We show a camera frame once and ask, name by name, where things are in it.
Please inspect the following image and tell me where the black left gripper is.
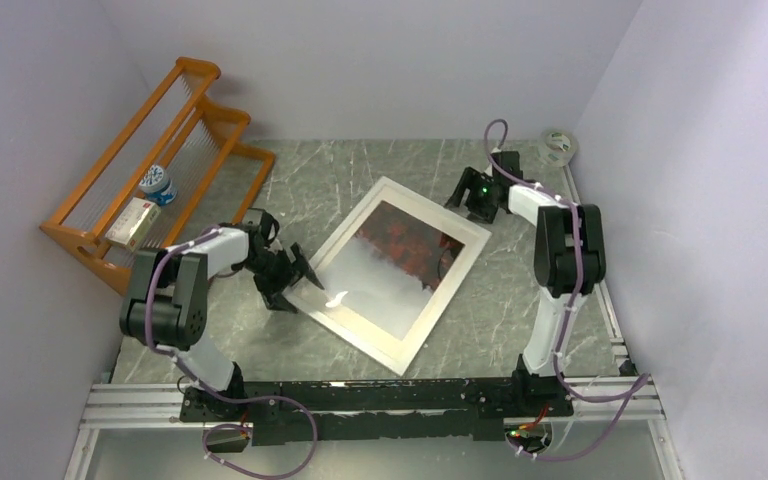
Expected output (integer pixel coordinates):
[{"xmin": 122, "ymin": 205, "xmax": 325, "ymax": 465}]
[{"xmin": 239, "ymin": 242, "xmax": 322, "ymax": 312}]

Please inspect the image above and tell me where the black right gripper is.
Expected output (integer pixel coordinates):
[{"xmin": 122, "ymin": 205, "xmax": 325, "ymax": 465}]
[{"xmin": 443, "ymin": 168, "xmax": 498, "ymax": 226}]

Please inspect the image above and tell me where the white paper mat sheet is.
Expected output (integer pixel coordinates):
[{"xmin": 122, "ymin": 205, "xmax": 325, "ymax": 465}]
[{"xmin": 301, "ymin": 185, "xmax": 485, "ymax": 364}]

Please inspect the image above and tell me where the white picture frame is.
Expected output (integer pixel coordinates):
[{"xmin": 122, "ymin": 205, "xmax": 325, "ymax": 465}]
[{"xmin": 285, "ymin": 175, "xmax": 493, "ymax": 378}]

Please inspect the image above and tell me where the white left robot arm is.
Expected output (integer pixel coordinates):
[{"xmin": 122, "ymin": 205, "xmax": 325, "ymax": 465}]
[{"xmin": 119, "ymin": 208, "xmax": 322, "ymax": 420}]

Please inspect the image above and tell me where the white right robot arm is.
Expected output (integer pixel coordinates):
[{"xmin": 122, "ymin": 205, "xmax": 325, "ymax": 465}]
[{"xmin": 444, "ymin": 148, "xmax": 607, "ymax": 415}]

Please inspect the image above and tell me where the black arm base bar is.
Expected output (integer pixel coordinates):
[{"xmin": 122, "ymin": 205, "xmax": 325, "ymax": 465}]
[{"xmin": 179, "ymin": 373, "xmax": 574, "ymax": 446}]

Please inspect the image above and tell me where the orange wooden rack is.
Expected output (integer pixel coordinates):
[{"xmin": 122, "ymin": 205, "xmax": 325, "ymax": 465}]
[{"xmin": 40, "ymin": 57, "xmax": 276, "ymax": 294}]

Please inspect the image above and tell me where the white red small box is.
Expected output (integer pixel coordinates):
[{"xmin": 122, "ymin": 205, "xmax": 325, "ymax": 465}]
[{"xmin": 105, "ymin": 197, "xmax": 161, "ymax": 252}]

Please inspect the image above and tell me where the blue white round tin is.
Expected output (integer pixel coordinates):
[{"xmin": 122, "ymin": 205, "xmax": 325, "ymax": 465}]
[{"xmin": 138, "ymin": 165, "xmax": 177, "ymax": 206}]

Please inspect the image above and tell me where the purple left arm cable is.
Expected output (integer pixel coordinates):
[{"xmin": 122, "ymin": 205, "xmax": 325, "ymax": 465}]
[{"xmin": 142, "ymin": 225, "xmax": 319, "ymax": 480}]

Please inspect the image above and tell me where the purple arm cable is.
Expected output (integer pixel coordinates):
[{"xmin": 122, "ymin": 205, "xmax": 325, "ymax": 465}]
[
  {"xmin": 142, "ymin": 225, "xmax": 319, "ymax": 480},
  {"xmin": 483, "ymin": 119, "xmax": 650, "ymax": 464}
]

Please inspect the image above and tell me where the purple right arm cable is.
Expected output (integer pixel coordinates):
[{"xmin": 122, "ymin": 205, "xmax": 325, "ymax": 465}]
[{"xmin": 483, "ymin": 119, "xmax": 650, "ymax": 464}]

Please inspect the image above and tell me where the aluminium rail frame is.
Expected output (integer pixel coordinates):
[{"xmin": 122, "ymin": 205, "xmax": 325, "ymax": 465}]
[{"xmin": 67, "ymin": 167, "xmax": 664, "ymax": 479}]

